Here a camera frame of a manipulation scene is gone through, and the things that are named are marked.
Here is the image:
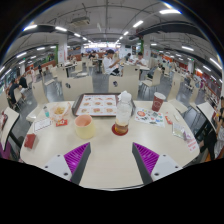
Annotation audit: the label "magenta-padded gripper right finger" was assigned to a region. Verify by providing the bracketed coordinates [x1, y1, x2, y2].
[131, 142, 183, 185]

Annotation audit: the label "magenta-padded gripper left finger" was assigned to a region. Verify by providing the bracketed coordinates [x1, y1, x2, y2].
[43, 142, 92, 185]

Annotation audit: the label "clear bottle with white cap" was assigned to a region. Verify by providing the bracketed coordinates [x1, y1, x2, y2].
[114, 94, 134, 136]

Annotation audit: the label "white paper slip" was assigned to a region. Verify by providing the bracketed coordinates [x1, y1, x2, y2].
[184, 133, 200, 153]

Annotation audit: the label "red pouch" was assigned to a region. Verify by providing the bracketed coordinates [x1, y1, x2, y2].
[23, 133, 38, 150]

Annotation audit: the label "clear-sleeved card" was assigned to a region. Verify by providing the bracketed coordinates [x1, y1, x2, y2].
[172, 122, 188, 140]

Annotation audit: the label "red sauce packet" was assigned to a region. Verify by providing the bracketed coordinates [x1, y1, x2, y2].
[55, 118, 69, 128]

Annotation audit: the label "white printed card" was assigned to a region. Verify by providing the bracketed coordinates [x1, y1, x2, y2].
[33, 117, 53, 133]

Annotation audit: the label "yellow cup with pink inside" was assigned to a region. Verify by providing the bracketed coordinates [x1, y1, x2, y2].
[73, 114, 96, 140]

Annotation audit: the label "small red packet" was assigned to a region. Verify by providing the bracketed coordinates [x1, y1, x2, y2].
[164, 114, 174, 126]

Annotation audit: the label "colourful sticker leaflet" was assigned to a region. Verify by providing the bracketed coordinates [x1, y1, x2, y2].
[134, 107, 166, 128]

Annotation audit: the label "small teal bottle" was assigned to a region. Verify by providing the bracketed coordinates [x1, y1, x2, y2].
[43, 105, 51, 118]

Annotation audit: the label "crumpled food wrapper bag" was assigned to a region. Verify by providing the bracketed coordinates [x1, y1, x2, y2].
[49, 101, 73, 122]

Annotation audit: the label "flat round red coaster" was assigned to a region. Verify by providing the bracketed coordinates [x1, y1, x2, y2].
[111, 123, 130, 137]

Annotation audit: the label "beige dining table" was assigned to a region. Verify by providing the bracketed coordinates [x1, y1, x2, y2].
[0, 106, 20, 151]
[195, 100, 218, 127]

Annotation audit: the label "red paper cup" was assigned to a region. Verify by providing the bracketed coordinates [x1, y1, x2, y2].
[151, 91, 167, 113]

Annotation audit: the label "dark tray with menu sheet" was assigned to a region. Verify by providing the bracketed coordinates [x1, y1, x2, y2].
[71, 92, 137, 118]

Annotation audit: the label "beige chairs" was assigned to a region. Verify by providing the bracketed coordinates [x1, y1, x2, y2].
[26, 63, 201, 116]

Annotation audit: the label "ceiling air conditioner unit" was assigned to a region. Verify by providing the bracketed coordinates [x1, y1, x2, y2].
[69, 16, 91, 28]

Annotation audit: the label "ceiling lights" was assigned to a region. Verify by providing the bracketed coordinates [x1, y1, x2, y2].
[0, 6, 223, 81]

